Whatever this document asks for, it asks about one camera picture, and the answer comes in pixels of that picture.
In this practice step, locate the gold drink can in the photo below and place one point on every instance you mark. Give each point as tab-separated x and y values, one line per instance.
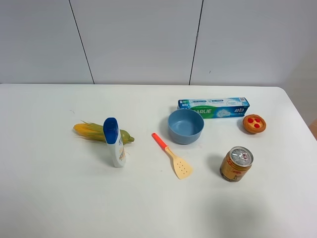
236	163

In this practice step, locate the blue plastic bowl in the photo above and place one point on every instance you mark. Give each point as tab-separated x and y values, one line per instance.
185	126

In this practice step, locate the yellow corn cob toy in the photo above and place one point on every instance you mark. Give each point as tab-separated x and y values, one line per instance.
93	131

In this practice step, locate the green blue toothpaste box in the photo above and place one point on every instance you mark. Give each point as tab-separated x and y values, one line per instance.
216	108

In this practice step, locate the white bottle blue cap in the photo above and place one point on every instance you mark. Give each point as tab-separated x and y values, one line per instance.
114	141

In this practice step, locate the toy fruit tart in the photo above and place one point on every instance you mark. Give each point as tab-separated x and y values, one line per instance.
254	124

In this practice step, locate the orange handled slotted spatula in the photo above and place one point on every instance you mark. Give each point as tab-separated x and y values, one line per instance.
181	168

